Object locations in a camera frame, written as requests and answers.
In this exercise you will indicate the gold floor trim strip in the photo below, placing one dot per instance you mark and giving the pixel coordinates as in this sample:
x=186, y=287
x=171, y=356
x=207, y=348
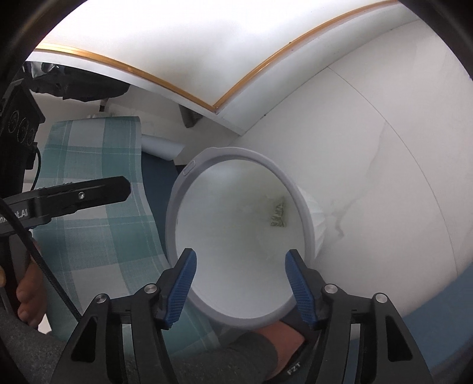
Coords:
x=147, y=75

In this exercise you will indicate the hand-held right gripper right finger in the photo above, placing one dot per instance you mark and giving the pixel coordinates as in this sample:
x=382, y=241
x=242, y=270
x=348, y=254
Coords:
x=301, y=288

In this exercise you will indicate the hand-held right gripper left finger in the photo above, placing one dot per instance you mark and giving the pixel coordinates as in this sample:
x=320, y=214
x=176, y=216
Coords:
x=181, y=288

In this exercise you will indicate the white rolled sheet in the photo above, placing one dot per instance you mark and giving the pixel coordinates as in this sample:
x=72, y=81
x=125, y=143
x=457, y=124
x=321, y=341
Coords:
x=160, y=146

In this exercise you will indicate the person's foot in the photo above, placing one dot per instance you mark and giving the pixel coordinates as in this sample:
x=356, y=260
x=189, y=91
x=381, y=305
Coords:
x=284, y=339

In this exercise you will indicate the teal checked tablecloth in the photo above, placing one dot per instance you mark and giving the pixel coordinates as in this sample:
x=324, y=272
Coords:
x=92, y=240

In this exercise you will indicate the crumpled green wrapper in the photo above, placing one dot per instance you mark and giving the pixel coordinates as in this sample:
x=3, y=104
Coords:
x=278, y=214

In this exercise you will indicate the person's left hand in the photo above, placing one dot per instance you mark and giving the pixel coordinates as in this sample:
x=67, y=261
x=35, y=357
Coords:
x=33, y=299

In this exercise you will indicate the white plastic bin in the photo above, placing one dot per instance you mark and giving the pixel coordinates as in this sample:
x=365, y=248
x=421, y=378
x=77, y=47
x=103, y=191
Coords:
x=229, y=229

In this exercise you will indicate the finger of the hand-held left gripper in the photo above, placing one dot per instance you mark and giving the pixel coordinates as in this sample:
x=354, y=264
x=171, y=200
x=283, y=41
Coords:
x=88, y=194

